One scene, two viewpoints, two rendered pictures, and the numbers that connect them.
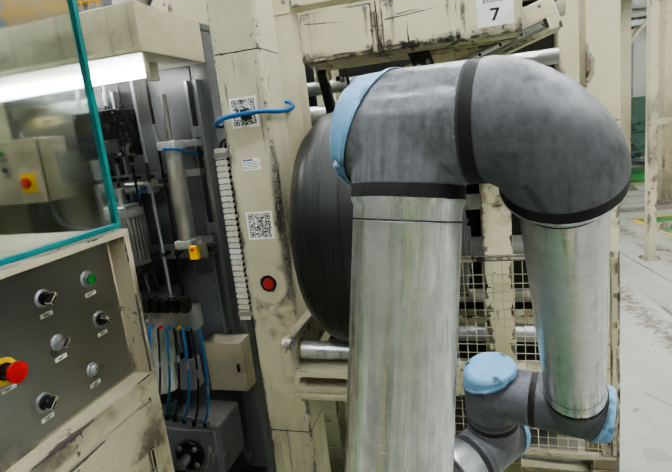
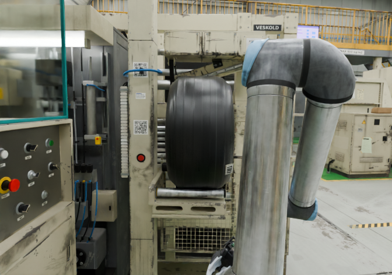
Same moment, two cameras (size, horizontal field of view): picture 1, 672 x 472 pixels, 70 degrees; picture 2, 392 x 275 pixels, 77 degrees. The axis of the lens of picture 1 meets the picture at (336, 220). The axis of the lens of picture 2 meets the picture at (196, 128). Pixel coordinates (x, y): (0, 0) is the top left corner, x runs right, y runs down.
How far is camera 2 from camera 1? 30 cm
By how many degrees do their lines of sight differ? 17
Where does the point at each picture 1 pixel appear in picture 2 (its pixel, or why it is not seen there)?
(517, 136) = (326, 64)
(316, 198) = (182, 110)
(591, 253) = (334, 120)
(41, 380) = (20, 194)
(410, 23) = (217, 44)
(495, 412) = not seen: hidden behind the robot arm
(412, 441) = (278, 187)
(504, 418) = not seen: hidden behind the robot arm
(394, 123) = (277, 56)
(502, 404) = not seen: hidden behind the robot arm
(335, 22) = (182, 38)
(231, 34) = (139, 31)
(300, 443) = (146, 246)
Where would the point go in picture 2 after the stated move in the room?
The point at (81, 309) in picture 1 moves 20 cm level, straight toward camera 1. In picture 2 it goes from (44, 159) to (60, 168)
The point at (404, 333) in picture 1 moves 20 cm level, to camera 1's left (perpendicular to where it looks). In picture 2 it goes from (277, 140) to (189, 143)
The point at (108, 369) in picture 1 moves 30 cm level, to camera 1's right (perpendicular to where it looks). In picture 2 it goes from (51, 196) to (126, 190)
